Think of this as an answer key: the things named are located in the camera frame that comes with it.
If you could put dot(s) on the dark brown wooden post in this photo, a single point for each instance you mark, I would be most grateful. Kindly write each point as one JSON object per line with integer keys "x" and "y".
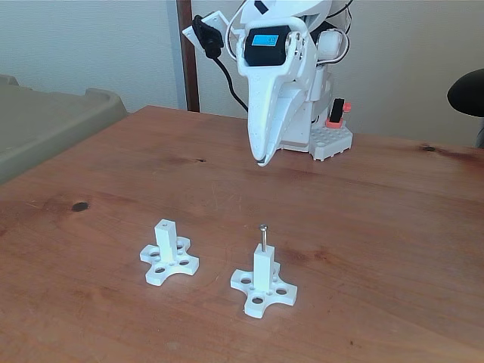
{"x": 191, "y": 83}

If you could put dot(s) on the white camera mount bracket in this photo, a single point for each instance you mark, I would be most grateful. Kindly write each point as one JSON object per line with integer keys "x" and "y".
{"x": 218, "y": 20}

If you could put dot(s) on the black rounded chair part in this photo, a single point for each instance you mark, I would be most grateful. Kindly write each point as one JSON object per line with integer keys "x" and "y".
{"x": 469, "y": 94}

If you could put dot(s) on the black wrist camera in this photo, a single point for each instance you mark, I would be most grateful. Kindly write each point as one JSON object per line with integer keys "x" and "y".
{"x": 208, "y": 38}

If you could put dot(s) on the olive plastic bin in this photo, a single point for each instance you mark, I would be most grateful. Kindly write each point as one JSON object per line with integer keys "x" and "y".
{"x": 45, "y": 125}

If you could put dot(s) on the white post stand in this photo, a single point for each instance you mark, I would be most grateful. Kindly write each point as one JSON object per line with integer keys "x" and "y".
{"x": 166, "y": 242}
{"x": 262, "y": 268}

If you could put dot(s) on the silver metal screw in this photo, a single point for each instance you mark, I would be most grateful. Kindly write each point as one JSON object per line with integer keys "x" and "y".
{"x": 264, "y": 238}

